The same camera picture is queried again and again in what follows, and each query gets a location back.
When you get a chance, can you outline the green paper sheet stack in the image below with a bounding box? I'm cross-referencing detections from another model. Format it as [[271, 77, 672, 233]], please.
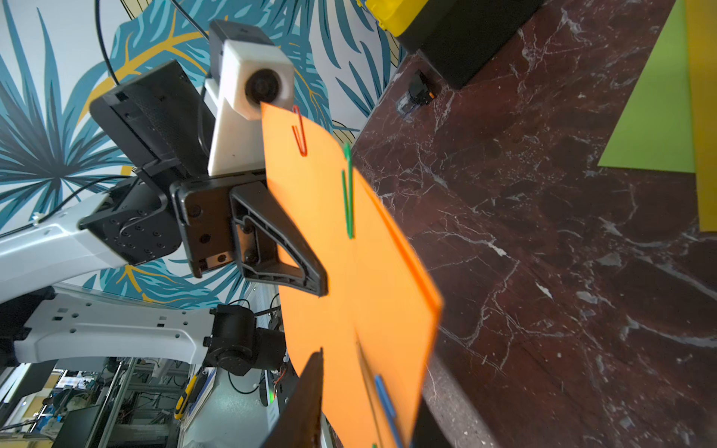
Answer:
[[599, 1, 696, 174]]

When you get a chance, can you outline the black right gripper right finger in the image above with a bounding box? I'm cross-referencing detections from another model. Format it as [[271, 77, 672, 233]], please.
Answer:
[[412, 399, 452, 448]]

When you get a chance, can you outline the orange paper sheet stack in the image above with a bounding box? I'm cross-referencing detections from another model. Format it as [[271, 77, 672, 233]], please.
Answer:
[[261, 105, 444, 447]]

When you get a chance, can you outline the yellow paper sheet stack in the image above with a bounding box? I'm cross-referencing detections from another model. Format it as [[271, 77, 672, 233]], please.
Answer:
[[685, 0, 716, 233]]

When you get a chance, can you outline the blue paperclip on orange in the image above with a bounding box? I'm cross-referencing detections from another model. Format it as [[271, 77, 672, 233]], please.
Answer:
[[375, 374, 405, 448]]

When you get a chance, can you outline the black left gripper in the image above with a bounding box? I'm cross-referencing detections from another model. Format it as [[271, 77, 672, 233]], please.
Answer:
[[78, 61, 328, 297]]

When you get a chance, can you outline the green paperclip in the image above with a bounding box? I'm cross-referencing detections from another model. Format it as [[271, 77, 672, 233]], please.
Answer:
[[342, 143, 355, 240]]

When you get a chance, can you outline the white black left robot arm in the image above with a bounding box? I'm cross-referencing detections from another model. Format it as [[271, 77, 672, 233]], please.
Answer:
[[1, 61, 328, 375]]

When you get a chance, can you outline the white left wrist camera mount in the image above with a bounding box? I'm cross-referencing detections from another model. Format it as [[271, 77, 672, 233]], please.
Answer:
[[205, 20, 295, 177]]

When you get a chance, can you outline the yellow black toolbox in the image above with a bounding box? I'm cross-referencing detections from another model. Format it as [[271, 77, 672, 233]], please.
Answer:
[[360, 0, 543, 90]]

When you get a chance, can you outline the small black clamp on table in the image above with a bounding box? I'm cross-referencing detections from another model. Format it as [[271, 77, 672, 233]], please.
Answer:
[[397, 70, 436, 117]]

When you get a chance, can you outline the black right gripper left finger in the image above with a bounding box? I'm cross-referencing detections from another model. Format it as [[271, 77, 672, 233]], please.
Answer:
[[261, 349, 324, 448]]

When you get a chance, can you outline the red paperclip on orange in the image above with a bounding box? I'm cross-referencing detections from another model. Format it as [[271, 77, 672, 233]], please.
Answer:
[[291, 105, 308, 157]]

